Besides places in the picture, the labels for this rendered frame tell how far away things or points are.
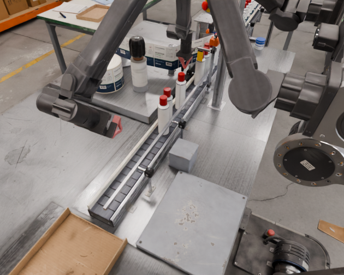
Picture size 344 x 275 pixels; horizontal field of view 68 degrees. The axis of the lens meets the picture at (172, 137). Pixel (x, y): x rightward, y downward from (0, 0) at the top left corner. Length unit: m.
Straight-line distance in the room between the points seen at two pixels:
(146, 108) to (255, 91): 0.94
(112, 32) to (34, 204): 0.76
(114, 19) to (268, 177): 1.91
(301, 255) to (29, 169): 1.36
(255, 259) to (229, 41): 1.30
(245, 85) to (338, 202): 1.99
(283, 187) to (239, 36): 1.84
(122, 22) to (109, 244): 0.71
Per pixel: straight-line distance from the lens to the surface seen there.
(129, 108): 1.38
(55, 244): 1.04
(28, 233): 1.11
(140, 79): 1.44
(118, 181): 1.06
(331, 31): 0.75
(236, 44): 0.54
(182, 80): 1.26
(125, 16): 0.65
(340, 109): 0.51
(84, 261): 0.99
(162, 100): 1.09
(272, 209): 2.14
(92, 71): 0.66
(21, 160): 1.34
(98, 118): 0.75
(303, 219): 2.19
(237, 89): 0.49
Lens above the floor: 1.73
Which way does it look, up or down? 45 degrees down
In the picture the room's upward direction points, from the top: 1 degrees clockwise
